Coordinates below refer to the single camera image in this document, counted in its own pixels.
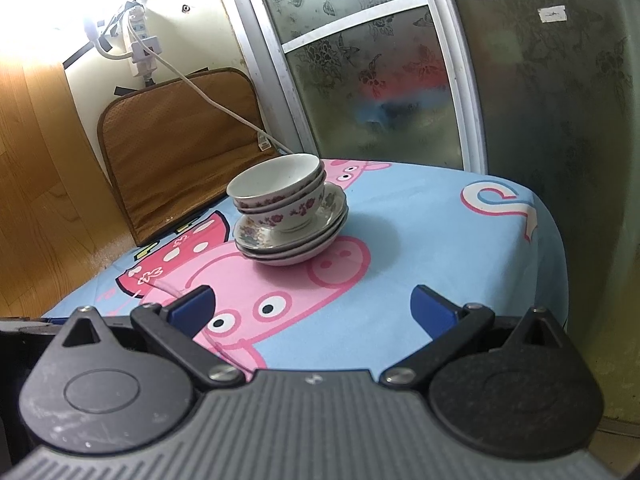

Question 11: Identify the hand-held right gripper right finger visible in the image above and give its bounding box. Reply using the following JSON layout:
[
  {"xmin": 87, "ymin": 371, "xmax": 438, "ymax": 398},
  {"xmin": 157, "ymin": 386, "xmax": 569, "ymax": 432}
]
[{"xmin": 380, "ymin": 285, "xmax": 569, "ymax": 389}]

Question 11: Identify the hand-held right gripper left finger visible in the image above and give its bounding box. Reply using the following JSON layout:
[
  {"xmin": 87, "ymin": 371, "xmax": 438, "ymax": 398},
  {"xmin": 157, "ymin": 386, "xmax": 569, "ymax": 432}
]
[{"xmin": 62, "ymin": 285, "xmax": 247, "ymax": 390}]

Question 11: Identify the white floral porcelain bowl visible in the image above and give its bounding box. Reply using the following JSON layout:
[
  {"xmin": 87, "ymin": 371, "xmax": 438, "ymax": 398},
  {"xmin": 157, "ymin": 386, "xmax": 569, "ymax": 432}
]
[
  {"xmin": 226, "ymin": 153, "xmax": 324, "ymax": 211},
  {"xmin": 239, "ymin": 182, "xmax": 329, "ymax": 234},
  {"xmin": 234, "ymin": 171, "xmax": 327, "ymax": 217}
]

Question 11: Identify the cartoon pig printed blanket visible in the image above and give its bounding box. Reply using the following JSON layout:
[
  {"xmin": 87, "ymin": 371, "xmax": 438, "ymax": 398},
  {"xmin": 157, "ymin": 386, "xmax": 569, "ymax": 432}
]
[{"xmin": 40, "ymin": 157, "xmax": 569, "ymax": 376}]

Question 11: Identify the brown seat cushion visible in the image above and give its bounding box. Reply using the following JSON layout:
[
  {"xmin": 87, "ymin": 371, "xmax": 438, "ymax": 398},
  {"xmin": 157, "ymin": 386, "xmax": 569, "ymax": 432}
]
[{"xmin": 97, "ymin": 67, "xmax": 281, "ymax": 247}]

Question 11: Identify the wood-pattern vinyl sheet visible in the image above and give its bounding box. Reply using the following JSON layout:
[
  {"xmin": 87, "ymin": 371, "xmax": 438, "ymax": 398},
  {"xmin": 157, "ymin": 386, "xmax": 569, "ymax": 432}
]
[{"xmin": 0, "ymin": 57, "xmax": 137, "ymax": 319}]

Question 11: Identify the frosted glass sliding door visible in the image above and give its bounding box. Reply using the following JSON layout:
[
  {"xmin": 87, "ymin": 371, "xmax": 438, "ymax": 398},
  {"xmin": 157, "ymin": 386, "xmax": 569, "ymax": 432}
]
[
  {"xmin": 440, "ymin": 0, "xmax": 640, "ymax": 426},
  {"xmin": 222, "ymin": 0, "xmax": 489, "ymax": 173}
]

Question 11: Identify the white gooseneck bulb lamp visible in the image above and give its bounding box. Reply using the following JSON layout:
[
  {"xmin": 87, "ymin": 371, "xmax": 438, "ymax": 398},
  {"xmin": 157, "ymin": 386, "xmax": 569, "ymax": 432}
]
[{"xmin": 81, "ymin": 16, "xmax": 135, "ymax": 60}]

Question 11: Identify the white power strip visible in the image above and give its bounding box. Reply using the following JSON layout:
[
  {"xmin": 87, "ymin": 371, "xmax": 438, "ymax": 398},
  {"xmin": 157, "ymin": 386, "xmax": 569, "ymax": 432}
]
[{"xmin": 127, "ymin": 4, "xmax": 153, "ymax": 77}]

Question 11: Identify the white power cable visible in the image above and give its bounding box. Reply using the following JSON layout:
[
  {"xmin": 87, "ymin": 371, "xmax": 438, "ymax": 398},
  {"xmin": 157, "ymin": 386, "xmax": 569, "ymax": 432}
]
[{"xmin": 150, "ymin": 45, "xmax": 296, "ymax": 157}]

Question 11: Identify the white plug adapter red switch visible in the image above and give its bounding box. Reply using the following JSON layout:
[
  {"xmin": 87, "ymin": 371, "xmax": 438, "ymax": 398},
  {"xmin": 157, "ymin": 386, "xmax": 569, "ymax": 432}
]
[{"xmin": 132, "ymin": 35, "xmax": 164, "ymax": 64}]

